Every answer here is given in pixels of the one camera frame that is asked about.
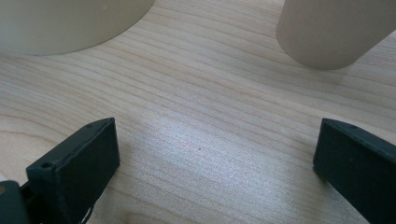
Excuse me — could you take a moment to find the white pedal trash bin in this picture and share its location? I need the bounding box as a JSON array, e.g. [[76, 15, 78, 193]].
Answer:
[[0, 0, 156, 57]]

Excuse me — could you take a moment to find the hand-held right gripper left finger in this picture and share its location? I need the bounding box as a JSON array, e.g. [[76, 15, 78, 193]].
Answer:
[[25, 117, 121, 224]]

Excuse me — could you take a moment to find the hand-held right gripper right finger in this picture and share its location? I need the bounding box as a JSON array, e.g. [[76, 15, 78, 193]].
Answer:
[[313, 118, 396, 224]]

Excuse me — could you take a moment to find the beige cylinder cup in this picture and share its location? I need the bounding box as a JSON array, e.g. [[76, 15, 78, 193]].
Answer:
[[275, 0, 396, 71]]

